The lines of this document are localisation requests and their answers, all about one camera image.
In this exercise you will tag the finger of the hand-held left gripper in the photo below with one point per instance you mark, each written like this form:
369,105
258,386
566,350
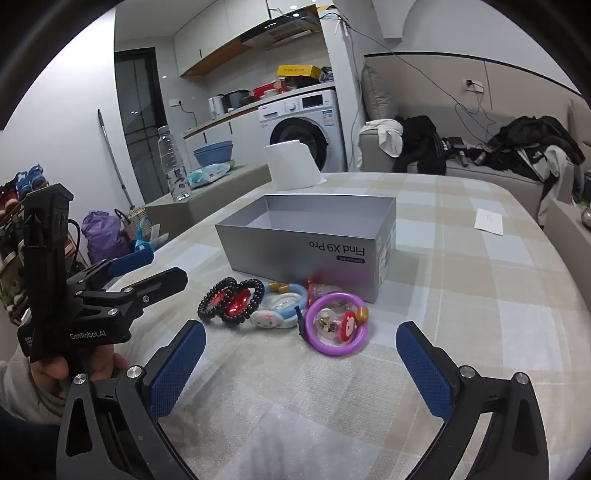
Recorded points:
134,262
161,280

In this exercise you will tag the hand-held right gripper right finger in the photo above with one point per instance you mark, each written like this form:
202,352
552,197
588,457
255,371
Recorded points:
427,369

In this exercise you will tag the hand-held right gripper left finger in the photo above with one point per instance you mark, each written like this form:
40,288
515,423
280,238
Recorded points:
178,369

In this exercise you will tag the red white character charm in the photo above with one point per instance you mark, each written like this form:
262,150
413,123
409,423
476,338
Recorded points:
348,323

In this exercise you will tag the clear pink hair accessory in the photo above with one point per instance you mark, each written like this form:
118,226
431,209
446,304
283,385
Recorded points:
323,290

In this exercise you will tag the grey cardboard box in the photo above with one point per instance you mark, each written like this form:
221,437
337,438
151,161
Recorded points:
295,249

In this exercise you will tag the person's left forearm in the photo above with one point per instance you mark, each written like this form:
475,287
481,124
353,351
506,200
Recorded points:
23,397

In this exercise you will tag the person's left hand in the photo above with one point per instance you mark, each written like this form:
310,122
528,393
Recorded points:
51,371

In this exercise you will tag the blue plastic bag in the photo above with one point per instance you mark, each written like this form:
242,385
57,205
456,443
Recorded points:
145,240

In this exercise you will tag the wooden shoe rack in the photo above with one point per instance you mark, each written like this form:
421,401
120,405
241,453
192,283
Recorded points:
9,258

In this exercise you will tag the purple plastic bag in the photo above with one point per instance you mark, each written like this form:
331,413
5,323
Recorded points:
104,235

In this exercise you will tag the woven basket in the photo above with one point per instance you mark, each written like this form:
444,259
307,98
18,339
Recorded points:
134,219

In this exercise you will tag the checked tablecloth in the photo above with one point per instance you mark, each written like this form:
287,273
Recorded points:
461,300

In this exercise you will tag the blue shoes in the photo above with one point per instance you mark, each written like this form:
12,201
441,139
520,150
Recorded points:
30,180

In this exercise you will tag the low grey bench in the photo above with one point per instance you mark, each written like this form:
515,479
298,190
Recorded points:
207,203

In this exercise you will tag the clear plastic water bottle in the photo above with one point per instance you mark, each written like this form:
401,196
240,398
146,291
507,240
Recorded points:
173,166

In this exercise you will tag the grey mop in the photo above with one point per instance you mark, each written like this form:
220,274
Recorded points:
113,157

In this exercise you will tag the wet wipes pack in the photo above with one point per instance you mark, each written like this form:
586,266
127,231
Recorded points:
210,174

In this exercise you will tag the blue plastic basin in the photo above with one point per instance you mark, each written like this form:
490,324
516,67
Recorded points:
212,154

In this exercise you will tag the dark glass door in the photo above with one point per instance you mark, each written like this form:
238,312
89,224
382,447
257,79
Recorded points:
143,115

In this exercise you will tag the white paper sheet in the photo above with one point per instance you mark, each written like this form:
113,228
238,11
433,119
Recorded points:
488,222

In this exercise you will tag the white toilet paper roll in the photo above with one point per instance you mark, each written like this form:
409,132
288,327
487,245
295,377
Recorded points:
293,166

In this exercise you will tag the white electric kettle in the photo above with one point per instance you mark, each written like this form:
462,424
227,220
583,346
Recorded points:
216,107

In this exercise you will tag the black rice cooker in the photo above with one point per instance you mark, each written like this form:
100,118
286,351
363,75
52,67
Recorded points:
236,99

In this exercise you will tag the grey side table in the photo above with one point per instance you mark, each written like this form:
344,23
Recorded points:
570,240

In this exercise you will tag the grey sofa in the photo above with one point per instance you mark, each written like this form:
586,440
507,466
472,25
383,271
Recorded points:
489,177

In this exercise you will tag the red box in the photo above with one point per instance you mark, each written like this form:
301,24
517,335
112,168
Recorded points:
265,91

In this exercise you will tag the white washing machine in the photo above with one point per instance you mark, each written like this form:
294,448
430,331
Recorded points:
295,108

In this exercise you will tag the white garment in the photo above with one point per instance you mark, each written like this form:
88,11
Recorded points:
388,136

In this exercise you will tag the yellow cardboard box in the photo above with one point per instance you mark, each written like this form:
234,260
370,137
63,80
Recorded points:
298,70

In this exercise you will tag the black and white jacket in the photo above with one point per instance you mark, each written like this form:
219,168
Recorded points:
535,138

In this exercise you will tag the grey pillow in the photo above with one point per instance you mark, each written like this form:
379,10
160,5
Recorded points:
378,94

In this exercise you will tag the range hood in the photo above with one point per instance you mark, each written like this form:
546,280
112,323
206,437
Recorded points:
286,27

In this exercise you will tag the white wall cabinets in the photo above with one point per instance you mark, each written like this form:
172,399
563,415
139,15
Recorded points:
207,37

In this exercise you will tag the white wall outlet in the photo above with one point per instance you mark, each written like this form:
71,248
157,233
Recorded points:
473,85

